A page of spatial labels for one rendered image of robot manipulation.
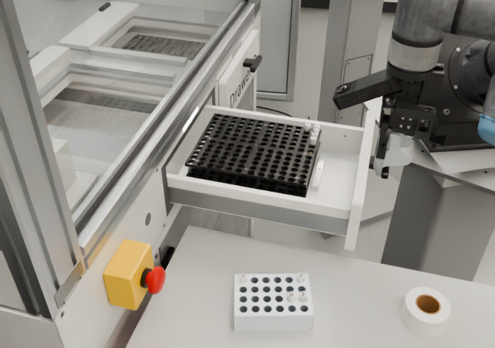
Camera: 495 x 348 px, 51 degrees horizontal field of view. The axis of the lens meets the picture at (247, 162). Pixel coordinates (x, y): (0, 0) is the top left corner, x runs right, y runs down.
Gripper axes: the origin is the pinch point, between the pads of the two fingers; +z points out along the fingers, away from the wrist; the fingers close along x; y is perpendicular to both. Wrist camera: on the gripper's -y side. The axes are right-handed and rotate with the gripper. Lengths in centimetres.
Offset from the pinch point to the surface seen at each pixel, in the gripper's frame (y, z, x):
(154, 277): -28.5, 1.4, -33.9
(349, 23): -14, 15, 97
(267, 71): -57, 74, 166
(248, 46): -33.3, -1.9, 35.9
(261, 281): -15.3, 10.9, -22.8
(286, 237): -25, 91, 66
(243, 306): -16.9, 11.1, -28.3
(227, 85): -33.3, -0.6, 18.4
